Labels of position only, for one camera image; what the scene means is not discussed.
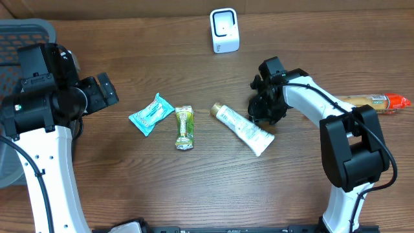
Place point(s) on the teal wet wipes packet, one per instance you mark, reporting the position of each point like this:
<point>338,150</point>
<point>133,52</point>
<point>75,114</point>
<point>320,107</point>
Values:
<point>146,119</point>

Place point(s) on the white cream tube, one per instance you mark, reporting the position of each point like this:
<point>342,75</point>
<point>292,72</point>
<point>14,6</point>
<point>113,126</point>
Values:
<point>252,135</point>

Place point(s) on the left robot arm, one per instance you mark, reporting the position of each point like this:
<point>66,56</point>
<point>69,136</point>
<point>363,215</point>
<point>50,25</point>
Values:
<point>37,125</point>

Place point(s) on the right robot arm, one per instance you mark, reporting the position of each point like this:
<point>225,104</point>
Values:
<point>353,151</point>

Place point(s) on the grey plastic basket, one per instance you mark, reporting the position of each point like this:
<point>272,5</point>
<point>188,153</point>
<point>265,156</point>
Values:
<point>16,33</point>

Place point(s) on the white barcode scanner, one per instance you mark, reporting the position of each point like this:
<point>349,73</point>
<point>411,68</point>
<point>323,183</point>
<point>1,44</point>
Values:
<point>225,30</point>

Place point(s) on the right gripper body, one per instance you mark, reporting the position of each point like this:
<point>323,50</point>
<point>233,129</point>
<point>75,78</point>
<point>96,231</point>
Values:
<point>270,111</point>

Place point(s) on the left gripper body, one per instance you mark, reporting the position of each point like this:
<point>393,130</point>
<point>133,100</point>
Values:
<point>96,98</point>

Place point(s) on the orange spaghetti packet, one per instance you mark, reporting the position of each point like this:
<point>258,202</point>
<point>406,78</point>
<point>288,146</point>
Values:
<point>387,103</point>

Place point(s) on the green snack packet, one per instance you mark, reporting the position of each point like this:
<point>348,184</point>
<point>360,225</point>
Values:
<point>185,117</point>

